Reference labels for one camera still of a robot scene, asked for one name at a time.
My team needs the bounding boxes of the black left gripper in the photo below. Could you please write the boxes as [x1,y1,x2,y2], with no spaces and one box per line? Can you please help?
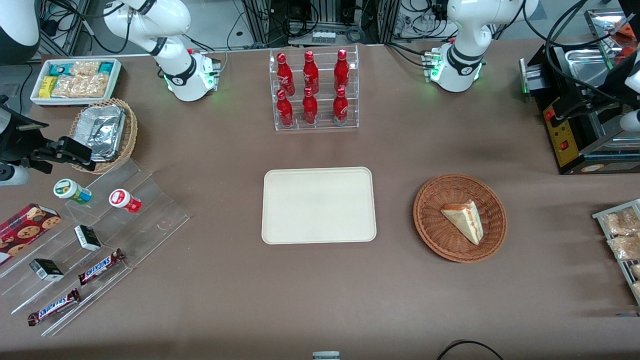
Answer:
[552,87,622,121]

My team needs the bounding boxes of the triangular sandwich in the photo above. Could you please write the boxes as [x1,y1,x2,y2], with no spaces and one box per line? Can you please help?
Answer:
[440,199,485,246]

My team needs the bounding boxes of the oval light wicker basket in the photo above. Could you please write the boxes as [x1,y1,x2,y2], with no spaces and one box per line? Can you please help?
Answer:
[69,98,139,175]

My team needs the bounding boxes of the tray of packaged pastries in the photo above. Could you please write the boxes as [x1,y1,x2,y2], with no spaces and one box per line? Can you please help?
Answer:
[592,198,640,306]

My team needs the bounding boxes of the round brown wicker basket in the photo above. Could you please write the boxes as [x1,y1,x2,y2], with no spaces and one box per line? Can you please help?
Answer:
[413,173,508,264]

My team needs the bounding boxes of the cream rectangular serving tray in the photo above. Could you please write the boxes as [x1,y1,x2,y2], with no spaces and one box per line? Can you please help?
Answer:
[261,166,378,246]

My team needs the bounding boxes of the stacked aluminium foil containers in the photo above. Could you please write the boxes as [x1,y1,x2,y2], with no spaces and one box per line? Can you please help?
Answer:
[85,104,127,163]

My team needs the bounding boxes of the stainless steel pan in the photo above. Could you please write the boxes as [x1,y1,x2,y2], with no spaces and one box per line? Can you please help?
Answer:
[564,47,618,90]

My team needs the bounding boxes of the green lid snack cup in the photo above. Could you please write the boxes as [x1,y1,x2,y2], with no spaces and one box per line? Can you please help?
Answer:
[53,178,93,205]

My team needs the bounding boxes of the black food warmer machine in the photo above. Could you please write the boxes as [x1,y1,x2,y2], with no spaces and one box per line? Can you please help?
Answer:
[518,7,640,176]

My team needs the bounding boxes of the red lid snack cup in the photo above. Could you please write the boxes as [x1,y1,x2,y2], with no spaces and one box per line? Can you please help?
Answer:
[108,188,142,214]

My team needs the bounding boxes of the large clear cracker bag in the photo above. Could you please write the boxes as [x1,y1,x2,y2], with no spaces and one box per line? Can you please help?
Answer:
[51,73,110,99]

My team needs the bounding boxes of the yellow snack pack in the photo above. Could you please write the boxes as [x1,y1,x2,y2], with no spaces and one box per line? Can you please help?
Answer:
[38,75,58,99]

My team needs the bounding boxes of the red orange hot food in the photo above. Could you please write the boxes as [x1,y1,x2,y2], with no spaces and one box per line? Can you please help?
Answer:
[612,22,640,57]

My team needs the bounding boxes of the small clear cracker bag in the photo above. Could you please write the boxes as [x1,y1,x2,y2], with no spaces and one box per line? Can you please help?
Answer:
[69,60,101,77]

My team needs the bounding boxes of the small black white box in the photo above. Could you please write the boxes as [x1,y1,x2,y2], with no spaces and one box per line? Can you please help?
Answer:
[73,224,103,252]
[28,258,65,282]

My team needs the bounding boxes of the white plastic snack bin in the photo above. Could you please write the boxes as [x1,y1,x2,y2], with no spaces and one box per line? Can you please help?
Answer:
[30,58,123,108]

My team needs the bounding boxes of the red chocolate chip cookie box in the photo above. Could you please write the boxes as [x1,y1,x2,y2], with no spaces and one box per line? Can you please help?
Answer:
[0,202,62,266]

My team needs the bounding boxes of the clear acrylic stepped display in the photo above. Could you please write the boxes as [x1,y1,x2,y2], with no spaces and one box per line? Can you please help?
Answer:
[0,158,191,337]

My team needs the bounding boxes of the Snickers chocolate bar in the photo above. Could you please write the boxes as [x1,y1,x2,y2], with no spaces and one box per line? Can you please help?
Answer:
[27,288,82,327]
[78,248,126,286]

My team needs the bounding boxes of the red cola bottle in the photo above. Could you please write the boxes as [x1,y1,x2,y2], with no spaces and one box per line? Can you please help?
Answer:
[333,48,350,94]
[301,87,319,125]
[276,52,295,97]
[276,89,295,128]
[332,86,349,125]
[302,50,320,95]

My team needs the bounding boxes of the clear acrylic bottle rack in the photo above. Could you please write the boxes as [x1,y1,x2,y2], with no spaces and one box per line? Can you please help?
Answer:
[268,44,360,132]

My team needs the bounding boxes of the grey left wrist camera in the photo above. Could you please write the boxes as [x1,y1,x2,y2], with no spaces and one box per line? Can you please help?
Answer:
[619,109,640,133]

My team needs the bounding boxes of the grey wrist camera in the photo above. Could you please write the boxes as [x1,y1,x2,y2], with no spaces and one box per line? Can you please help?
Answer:
[619,109,640,133]
[0,165,30,187]

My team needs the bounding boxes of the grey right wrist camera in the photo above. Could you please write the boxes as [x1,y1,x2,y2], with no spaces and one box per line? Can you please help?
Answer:
[0,165,30,187]

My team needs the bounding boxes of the aluminium frame post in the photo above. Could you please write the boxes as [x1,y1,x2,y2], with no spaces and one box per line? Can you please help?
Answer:
[377,0,402,46]
[242,0,271,47]
[47,0,92,57]

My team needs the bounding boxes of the black floor cable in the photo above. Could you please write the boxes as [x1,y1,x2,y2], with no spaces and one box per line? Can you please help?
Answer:
[436,339,506,360]

